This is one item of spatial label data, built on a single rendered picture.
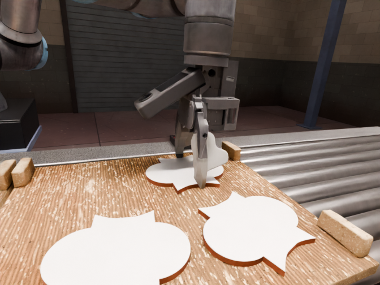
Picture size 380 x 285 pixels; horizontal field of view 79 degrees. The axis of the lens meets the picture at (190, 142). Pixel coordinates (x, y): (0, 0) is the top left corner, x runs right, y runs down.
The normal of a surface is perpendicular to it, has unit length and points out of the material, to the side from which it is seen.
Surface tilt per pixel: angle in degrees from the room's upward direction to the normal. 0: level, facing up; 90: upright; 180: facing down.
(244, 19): 90
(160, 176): 0
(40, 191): 0
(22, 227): 0
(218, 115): 90
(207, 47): 90
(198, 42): 89
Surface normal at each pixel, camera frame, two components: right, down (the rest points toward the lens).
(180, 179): 0.05, -0.94
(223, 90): 0.37, 0.33
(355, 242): -0.95, -0.05
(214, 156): 0.36, -0.07
